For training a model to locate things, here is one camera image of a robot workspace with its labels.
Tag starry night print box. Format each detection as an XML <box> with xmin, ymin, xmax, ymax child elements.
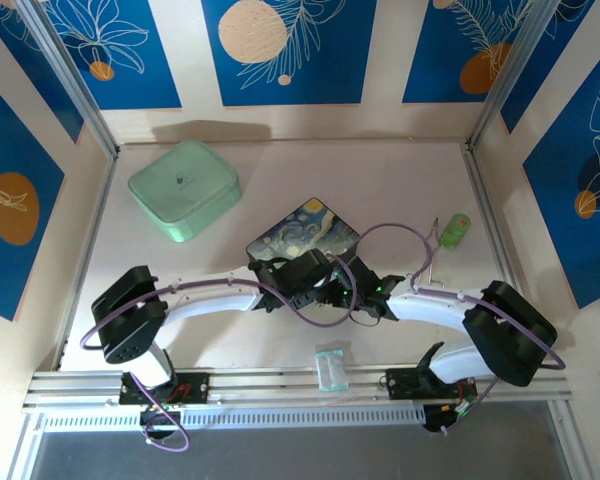
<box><xmin>244</xmin><ymin>197</ymin><xmax>362</xmax><ymax>281</ymax></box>

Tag clear plastic bag with sachet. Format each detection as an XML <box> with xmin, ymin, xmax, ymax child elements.
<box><xmin>313</xmin><ymin>342</ymin><xmax>354</xmax><ymax>394</ymax></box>

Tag mint green zip case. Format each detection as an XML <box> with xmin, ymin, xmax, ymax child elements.
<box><xmin>127</xmin><ymin>139</ymin><xmax>243</xmax><ymax>245</ymax></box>

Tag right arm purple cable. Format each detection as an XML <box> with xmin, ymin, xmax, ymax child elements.
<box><xmin>347</xmin><ymin>222</ymin><xmax>567</xmax><ymax>437</ymax></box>

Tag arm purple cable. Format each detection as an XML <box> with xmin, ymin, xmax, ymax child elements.
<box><xmin>79</xmin><ymin>249</ymin><xmax>354</xmax><ymax>454</ymax></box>
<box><xmin>347</xmin><ymin>222</ymin><xmax>567</xmax><ymax>437</ymax></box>

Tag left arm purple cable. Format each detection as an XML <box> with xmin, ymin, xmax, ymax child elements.
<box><xmin>79</xmin><ymin>249</ymin><xmax>354</xmax><ymax>454</ymax></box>

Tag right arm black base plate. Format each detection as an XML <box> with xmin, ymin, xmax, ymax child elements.
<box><xmin>385</xmin><ymin>367</ymin><xmax>479</xmax><ymax>402</ymax></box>

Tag aluminium mounting rail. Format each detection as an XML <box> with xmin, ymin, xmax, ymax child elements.
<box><xmin>22</xmin><ymin>357</ymin><xmax>575</xmax><ymax>414</ymax></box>

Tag slotted grey cable duct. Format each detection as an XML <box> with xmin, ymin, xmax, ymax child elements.
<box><xmin>39</xmin><ymin>404</ymin><xmax>427</xmax><ymax>434</ymax></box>

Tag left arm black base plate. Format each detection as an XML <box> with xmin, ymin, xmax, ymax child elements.
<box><xmin>118</xmin><ymin>372</ymin><xmax>212</xmax><ymax>406</ymax></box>

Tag aluminium frame post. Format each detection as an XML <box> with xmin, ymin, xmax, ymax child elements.
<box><xmin>14</xmin><ymin>0</ymin><xmax>121</xmax><ymax>158</ymax></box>
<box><xmin>465</xmin><ymin>0</ymin><xmax>564</xmax><ymax>152</ymax></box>

